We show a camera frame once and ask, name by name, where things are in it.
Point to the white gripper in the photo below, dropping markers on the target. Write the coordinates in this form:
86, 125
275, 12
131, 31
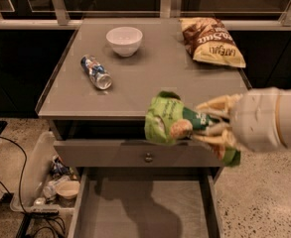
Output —
255, 119

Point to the green rice chip bag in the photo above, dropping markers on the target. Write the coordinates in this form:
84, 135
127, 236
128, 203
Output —
169, 121

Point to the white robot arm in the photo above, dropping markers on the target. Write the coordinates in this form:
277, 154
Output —
284, 119

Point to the brown yellow chip bag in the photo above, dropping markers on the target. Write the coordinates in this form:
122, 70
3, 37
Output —
207, 40

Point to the round metal drawer knob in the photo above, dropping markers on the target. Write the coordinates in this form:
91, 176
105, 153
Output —
148, 158

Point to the grey drawer cabinet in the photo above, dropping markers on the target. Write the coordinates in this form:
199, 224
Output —
77, 110

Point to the open grey middle drawer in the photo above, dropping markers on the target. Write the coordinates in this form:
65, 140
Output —
146, 203

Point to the closed grey top drawer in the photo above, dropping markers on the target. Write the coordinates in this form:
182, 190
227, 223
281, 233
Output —
131, 154

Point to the white ceramic bowl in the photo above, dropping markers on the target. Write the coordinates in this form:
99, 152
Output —
124, 41

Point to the crushed blue soda can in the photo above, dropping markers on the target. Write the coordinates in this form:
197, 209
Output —
97, 74

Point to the small bowl in bin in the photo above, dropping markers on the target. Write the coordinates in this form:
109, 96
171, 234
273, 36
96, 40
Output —
68, 189

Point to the blue wrapper in bin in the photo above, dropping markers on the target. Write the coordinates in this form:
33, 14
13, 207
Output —
58, 169

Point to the plastic bottle in bin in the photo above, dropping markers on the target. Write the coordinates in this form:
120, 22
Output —
50, 190

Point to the clear plastic storage bin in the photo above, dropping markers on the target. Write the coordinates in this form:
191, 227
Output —
35, 177

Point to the black power strip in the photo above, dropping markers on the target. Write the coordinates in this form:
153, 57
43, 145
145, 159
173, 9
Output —
45, 211

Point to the metal window railing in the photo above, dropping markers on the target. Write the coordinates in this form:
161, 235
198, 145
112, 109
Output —
237, 15

